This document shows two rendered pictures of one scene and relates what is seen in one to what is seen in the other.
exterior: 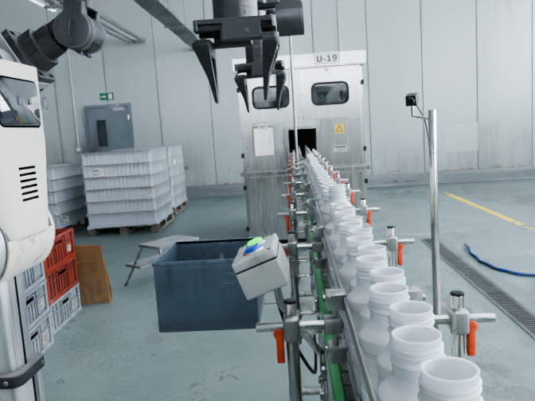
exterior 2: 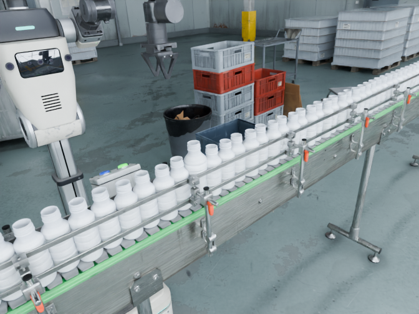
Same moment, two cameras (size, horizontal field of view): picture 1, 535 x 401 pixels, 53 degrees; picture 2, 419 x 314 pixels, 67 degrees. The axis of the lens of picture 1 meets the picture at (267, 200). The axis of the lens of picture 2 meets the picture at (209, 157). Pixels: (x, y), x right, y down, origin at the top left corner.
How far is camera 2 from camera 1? 103 cm
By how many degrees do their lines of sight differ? 49
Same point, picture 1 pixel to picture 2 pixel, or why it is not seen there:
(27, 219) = (50, 119)
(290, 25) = (161, 17)
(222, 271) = not seen: hidden behind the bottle
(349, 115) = not seen: outside the picture
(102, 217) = (341, 58)
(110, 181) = (353, 33)
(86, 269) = (290, 98)
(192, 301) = not seen: hidden behind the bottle
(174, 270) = (204, 141)
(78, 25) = (85, 9)
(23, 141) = (45, 81)
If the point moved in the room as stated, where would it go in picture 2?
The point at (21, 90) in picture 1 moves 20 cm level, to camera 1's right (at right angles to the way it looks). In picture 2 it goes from (41, 55) to (63, 61)
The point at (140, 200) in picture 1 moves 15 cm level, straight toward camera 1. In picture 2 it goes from (370, 50) to (369, 51)
